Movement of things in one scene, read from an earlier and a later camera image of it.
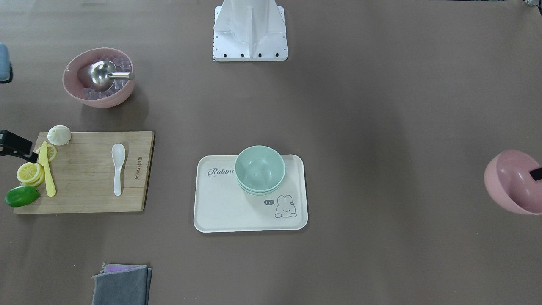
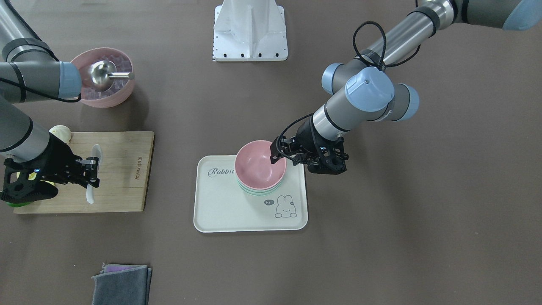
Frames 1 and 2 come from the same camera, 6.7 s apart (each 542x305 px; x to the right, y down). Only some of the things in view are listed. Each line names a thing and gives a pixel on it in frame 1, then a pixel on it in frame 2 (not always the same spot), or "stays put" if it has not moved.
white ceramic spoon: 118,153 -> 96,152
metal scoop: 102,74 stays put
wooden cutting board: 97,172 stays put
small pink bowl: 514,178 -> 253,168
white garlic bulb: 59,135 stays put
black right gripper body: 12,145 -> 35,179
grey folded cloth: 119,284 stays put
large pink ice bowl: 76,78 stays put
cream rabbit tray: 221,206 stays put
